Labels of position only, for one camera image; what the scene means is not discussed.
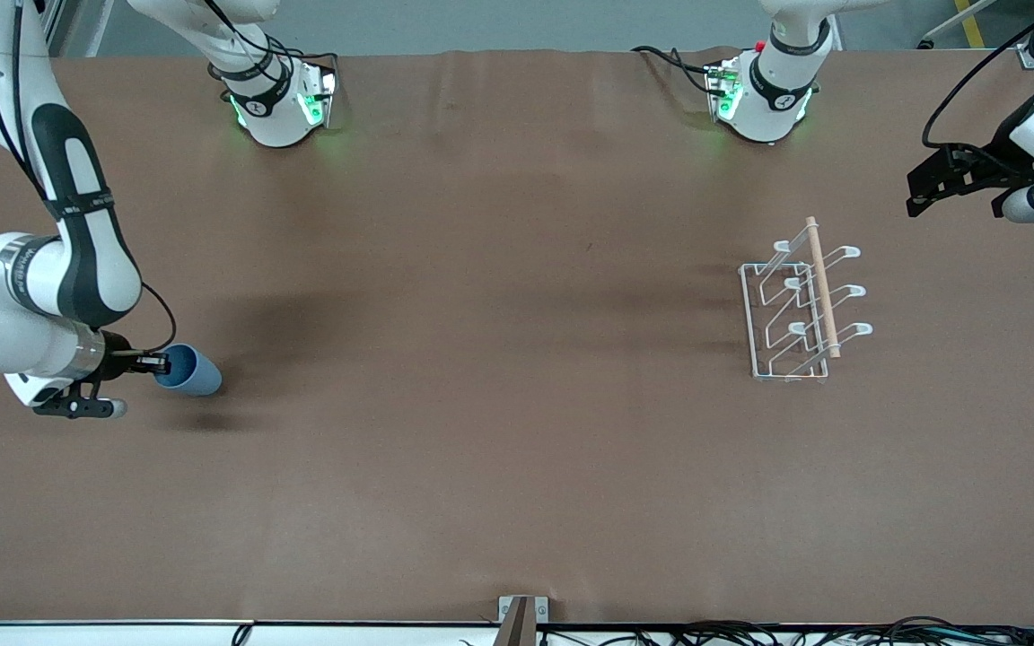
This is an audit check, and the black right arm base cable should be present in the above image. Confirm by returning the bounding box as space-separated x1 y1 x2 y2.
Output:
207 0 340 91

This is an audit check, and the brown table cover mat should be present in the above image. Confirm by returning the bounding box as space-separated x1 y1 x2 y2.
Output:
0 47 1034 626

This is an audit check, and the blue plastic cup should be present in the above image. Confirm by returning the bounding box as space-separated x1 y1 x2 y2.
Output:
155 345 223 397

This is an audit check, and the black arm base cable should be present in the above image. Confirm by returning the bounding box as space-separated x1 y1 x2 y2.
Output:
207 0 340 91
632 45 724 98

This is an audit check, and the white wire cup holder rack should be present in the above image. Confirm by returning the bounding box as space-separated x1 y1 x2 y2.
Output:
739 216 874 384

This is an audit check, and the black left arm base cable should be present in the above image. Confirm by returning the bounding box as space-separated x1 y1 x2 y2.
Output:
632 45 724 98

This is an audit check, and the metal bracket with post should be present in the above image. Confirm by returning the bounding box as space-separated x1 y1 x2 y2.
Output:
497 595 550 646

